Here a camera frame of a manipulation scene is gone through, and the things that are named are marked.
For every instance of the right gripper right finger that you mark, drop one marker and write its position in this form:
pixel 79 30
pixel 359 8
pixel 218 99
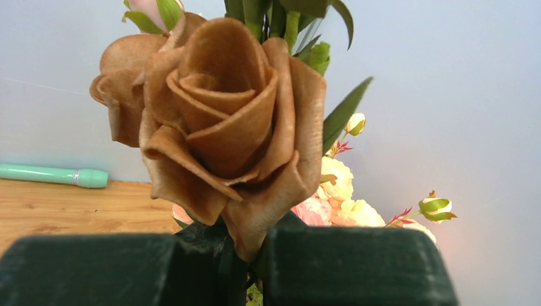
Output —
pixel 305 265

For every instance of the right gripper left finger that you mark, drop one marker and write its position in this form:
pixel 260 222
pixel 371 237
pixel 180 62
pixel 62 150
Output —
pixel 196 266

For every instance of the cream white rose stem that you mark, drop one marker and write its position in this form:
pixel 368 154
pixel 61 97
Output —
pixel 333 202

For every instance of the pink flower bouquet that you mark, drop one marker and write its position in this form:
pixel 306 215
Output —
pixel 228 119

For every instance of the small pink rose stem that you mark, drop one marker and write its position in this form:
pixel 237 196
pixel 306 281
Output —
pixel 153 16

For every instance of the peach artificial roses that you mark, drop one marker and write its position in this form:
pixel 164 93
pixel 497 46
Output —
pixel 422 211

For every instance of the teal cylindrical handle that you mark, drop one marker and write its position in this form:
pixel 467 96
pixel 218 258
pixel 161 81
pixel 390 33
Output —
pixel 87 178

